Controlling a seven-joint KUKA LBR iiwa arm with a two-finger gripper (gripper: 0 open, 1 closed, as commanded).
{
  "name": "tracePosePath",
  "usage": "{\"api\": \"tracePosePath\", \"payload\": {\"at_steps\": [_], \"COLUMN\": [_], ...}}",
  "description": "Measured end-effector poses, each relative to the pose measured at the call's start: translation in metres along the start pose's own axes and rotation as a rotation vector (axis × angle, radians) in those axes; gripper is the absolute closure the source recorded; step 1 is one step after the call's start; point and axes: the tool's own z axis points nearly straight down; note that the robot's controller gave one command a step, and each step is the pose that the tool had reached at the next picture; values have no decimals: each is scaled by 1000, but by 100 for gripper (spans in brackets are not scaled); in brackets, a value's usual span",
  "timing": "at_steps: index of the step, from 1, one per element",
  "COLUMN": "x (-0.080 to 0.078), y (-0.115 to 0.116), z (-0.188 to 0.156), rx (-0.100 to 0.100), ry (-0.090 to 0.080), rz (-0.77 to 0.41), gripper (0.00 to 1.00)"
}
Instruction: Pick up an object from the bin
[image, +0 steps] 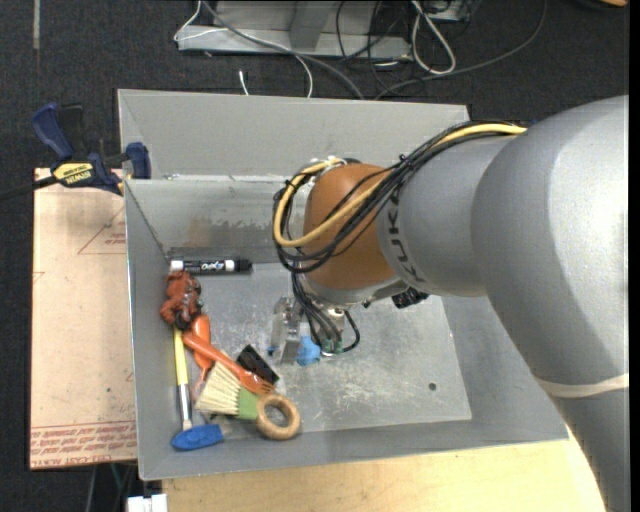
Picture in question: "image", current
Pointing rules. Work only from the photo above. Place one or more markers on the brown cardboard board, red print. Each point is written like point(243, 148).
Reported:
point(80, 320)

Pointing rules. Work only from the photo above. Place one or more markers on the blue oval toy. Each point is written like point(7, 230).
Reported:
point(197, 438)

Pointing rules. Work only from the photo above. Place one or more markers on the black and white marker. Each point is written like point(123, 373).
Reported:
point(210, 266)

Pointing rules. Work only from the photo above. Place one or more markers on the grey metal bin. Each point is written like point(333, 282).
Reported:
point(390, 380)

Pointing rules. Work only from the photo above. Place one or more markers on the orange plastic fork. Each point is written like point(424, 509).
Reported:
point(220, 356)

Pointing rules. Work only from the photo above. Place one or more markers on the small blue lump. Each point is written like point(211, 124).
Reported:
point(309, 353)

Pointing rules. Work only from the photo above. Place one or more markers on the black cylinder on white bracket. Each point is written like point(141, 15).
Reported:
point(409, 297)

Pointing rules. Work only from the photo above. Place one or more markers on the red-brown toy figure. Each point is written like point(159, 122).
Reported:
point(180, 300)

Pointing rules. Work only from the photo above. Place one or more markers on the orange plastic spoon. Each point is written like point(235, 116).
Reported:
point(201, 332)

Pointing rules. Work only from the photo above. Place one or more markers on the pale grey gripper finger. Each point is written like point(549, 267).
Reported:
point(278, 327)
point(291, 345)

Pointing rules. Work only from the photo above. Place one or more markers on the black flat box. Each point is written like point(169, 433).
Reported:
point(257, 364)

